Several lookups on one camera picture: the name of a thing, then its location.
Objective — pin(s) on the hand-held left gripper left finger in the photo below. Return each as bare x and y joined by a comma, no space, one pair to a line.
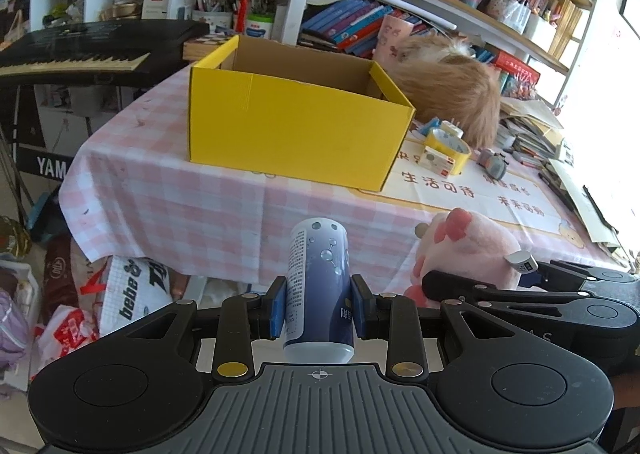
278,306

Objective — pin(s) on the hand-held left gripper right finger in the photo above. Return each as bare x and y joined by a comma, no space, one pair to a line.
360,308

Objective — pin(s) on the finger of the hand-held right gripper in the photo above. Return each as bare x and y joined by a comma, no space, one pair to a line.
565,270
450,284

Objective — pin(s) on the pink plush toy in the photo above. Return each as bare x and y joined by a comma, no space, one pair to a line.
465,249

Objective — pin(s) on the blue drink can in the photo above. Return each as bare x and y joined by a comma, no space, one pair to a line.
320,279

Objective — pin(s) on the small blue packet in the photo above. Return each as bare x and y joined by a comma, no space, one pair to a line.
432,125

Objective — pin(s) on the yellow cardboard box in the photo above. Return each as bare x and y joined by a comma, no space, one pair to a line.
285,128

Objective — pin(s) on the white printed desk mat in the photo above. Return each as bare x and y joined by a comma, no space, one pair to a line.
500,199

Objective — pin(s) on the pink checked tablecloth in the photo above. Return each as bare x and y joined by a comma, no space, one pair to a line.
210,214

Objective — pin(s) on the white dotted small box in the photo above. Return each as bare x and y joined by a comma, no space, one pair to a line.
434,161

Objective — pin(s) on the grey small toy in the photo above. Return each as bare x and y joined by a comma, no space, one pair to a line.
492,162

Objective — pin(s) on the yellow tape roll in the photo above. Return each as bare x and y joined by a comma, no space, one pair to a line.
457,151

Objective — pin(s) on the pile of books and papers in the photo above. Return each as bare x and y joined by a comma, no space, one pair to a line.
530,133

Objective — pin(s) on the white printed plastic bag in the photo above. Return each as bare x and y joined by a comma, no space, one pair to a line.
135,289

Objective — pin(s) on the fluffy orange cat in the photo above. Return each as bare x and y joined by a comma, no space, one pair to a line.
450,83

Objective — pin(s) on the red white plastic bag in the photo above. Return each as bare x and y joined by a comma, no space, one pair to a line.
65,334

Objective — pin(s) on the white storage bin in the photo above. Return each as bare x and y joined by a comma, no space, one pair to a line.
540,28

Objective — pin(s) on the pink printed cup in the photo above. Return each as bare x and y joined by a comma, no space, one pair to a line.
392,36

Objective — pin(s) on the chessboard box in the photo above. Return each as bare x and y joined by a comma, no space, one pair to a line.
205,43

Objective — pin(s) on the row of blue books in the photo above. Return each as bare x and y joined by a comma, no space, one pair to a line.
345,23

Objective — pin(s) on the white jar green lid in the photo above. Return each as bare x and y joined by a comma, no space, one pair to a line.
260,26

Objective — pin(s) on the black keyboard stand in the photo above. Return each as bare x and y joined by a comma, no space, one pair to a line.
35,153

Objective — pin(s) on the white pen holder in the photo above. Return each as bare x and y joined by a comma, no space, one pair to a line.
212,21

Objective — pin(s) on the black electronic keyboard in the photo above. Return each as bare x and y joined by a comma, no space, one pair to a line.
90,46

